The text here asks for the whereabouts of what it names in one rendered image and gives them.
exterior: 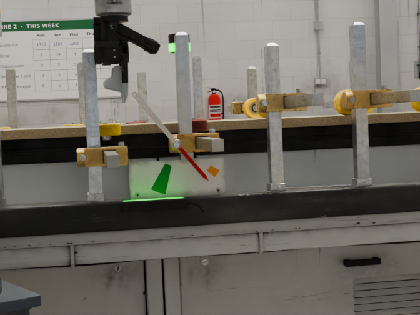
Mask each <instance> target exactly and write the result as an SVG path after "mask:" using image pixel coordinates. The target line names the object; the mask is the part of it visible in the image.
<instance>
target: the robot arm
mask: <svg viewBox="0 0 420 315"><path fill-rule="evenodd" d="M94 3H95V15H96V16H98V17H94V18H93V29H94V61H95V65H98V64H102V65H103V66H110V65H111V64H119V66H114V67H113V68H112V71H111V77H109V78H107V79H106V80H105V81H104V82H103V86H104V88H105V89H109V90H112V91H117V92H120V93H121V98H122V103H125V102H126V99H127V98H128V62H129V46H128V42H130V43H133V44H135V45H137V46H139V47H140V48H142V49H143V50H144V51H146V52H147V53H149V54H156V53H157V52H158V51H159V48H160V46H161V45H160V44H158V42H157V41H155V40H154V39H151V38H148V37H146V36H143V35H142V34H140V33H138V32H136V31H134V30H132V29H131V28H129V27H127V26H125V25H123V24H122V23H128V22H129V20H128V16H130V15H131V14H132V4H131V0H94ZM110 25H113V26H112V29H111V28H110Z"/></svg>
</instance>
